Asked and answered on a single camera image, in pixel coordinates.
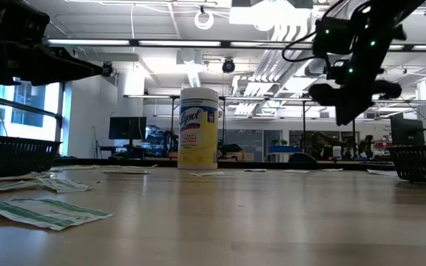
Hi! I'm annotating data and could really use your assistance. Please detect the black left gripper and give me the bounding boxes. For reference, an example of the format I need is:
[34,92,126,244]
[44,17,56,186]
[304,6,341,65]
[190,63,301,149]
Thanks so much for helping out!
[4,0,105,87]

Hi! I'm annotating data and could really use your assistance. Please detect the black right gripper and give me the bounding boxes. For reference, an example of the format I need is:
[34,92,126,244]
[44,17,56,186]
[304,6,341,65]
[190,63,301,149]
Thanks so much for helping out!
[308,54,404,127]

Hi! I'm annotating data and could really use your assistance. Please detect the Lysol wipes canister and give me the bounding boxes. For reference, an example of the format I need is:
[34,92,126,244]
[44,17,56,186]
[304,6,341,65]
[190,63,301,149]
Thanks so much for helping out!
[177,87,220,171]

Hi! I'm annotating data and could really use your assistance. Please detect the black monitor on arm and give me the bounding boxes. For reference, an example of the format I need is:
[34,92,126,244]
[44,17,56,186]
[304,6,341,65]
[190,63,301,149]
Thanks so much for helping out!
[389,116,425,147]

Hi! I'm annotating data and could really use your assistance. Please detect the blue storage bin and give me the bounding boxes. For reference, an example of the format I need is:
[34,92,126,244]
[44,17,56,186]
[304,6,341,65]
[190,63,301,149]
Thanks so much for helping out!
[268,144,301,154]

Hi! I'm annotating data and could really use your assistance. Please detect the black computer monitor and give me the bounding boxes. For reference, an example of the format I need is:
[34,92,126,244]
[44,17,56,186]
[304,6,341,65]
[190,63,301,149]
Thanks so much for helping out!
[107,116,148,149]

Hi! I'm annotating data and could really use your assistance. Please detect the black plastic mesh basket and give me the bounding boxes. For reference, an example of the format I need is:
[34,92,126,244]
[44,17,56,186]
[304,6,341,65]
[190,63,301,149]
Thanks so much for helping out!
[0,134,62,179]
[388,144,426,185]

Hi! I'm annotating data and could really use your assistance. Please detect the black aluminium table frame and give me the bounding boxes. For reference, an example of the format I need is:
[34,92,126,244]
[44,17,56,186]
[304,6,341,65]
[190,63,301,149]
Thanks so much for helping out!
[52,157,397,171]

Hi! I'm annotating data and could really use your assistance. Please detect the white hanging ring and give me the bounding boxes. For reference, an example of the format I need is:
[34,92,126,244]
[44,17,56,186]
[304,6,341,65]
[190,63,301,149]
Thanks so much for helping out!
[193,9,215,31]

